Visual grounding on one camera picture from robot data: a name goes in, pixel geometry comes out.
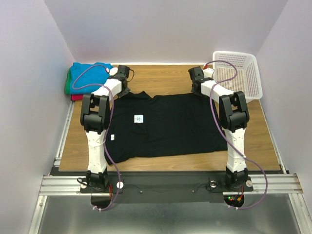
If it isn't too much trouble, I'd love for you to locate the black t shirt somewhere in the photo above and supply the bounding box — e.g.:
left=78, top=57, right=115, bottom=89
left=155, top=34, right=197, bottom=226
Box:
left=106, top=92, right=227, bottom=164

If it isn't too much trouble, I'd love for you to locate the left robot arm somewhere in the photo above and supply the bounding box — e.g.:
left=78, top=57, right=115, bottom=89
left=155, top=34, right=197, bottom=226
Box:
left=78, top=65, right=134, bottom=193

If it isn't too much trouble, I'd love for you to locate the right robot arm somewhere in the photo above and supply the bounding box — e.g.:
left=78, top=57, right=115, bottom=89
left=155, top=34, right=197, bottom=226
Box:
left=188, top=66, right=250, bottom=190

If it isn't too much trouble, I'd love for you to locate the blue folded t shirt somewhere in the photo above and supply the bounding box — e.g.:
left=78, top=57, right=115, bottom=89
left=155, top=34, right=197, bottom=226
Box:
left=69, top=62, right=114, bottom=95

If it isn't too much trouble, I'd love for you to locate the white plastic basket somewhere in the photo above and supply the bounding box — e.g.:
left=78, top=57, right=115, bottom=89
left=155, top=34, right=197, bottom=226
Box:
left=213, top=51, right=263, bottom=102

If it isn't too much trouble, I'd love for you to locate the red folded t shirt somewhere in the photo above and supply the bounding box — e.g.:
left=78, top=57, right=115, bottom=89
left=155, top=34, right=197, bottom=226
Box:
left=71, top=94, right=83, bottom=101

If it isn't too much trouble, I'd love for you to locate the green folded t shirt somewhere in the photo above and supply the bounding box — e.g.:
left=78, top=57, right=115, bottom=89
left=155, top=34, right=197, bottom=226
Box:
left=64, top=69, right=72, bottom=95

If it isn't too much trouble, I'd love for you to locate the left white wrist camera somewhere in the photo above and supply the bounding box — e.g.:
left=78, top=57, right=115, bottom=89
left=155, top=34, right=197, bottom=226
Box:
left=105, top=67, right=118, bottom=76

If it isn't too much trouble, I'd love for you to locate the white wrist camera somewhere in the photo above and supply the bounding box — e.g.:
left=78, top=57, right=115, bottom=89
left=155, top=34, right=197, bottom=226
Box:
left=203, top=66, right=215, bottom=79
left=105, top=67, right=118, bottom=76

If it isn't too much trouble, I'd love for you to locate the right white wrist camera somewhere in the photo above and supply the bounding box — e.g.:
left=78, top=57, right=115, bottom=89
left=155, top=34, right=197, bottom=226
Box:
left=203, top=66, right=215, bottom=79

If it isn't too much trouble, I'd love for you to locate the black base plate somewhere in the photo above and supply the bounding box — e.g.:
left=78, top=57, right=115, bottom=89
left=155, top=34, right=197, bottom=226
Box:
left=77, top=172, right=253, bottom=207

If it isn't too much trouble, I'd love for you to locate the aluminium frame rail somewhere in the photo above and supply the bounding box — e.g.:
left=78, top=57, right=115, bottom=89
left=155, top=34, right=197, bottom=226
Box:
left=39, top=174, right=303, bottom=196

